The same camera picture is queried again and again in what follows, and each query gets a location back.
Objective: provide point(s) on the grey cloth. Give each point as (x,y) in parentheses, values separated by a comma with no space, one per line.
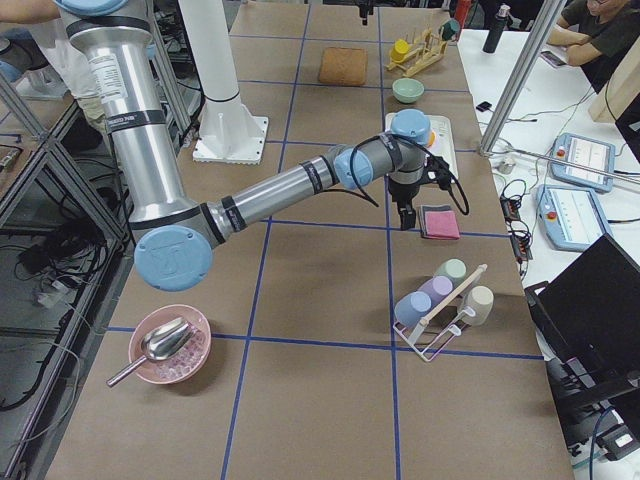
(423,209)

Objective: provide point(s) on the aluminium frame post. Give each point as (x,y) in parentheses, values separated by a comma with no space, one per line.
(543,25)

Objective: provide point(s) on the metal scoop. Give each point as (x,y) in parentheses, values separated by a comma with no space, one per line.
(159,344)

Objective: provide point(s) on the far teach pendant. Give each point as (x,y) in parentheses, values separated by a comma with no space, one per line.
(582,161)

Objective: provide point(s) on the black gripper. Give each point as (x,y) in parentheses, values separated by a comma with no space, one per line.
(403,192)

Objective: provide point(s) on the standing person beige clothes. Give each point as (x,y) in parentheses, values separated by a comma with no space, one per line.
(43,21)

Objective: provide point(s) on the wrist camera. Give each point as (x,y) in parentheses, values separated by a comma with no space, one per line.
(437,172)

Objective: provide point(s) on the black water bottle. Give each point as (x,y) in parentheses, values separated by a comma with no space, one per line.
(497,28)

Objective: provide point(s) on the green tumbler cup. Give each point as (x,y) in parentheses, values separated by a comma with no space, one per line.
(454,269)

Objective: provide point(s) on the blue tumbler cup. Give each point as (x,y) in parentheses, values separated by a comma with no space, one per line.
(411,308)

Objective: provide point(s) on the near teach pendant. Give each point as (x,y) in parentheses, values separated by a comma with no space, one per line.
(572,217)

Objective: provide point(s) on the cream bear tray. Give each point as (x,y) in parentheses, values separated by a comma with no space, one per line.
(416,125)

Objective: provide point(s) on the white round plate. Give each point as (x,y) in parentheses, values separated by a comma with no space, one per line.
(437,148)

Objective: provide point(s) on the dark green mug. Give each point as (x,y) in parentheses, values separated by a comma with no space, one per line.
(449,30)

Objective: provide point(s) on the black monitor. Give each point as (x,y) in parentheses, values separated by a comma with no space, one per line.
(589,316)

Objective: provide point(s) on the seated person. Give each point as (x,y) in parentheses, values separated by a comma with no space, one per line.
(596,36)

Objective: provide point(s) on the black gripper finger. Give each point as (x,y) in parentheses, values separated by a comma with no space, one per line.
(365,8)

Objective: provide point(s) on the beige tumbler cup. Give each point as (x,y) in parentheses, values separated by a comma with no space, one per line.
(476,305)

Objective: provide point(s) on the small black sensor puck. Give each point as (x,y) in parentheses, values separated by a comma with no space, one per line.
(484,106)

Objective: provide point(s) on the white wire cup rack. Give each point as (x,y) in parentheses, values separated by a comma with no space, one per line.
(442,324)

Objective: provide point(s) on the yellow mug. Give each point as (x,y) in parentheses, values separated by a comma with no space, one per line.
(399,51)

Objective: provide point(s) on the small metal weight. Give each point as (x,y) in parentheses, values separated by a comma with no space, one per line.
(506,165)

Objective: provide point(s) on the teach pendant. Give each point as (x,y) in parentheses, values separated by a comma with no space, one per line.
(572,217)
(582,161)

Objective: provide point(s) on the pink cloth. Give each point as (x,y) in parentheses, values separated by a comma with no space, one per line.
(441,225)

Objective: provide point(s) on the green ceramic bowl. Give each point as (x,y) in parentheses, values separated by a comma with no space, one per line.
(407,90)

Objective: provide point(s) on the wooden cup rack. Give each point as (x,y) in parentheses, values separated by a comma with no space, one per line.
(426,49)

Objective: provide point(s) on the wooden cutting board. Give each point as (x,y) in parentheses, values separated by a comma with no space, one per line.
(343,66)

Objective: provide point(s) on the pink bowl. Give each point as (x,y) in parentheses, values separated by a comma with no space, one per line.
(183,356)

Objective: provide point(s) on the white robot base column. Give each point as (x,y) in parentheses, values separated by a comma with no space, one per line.
(228,132)

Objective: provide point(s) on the purple tumbler cup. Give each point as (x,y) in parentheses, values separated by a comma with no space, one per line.
(437,288)

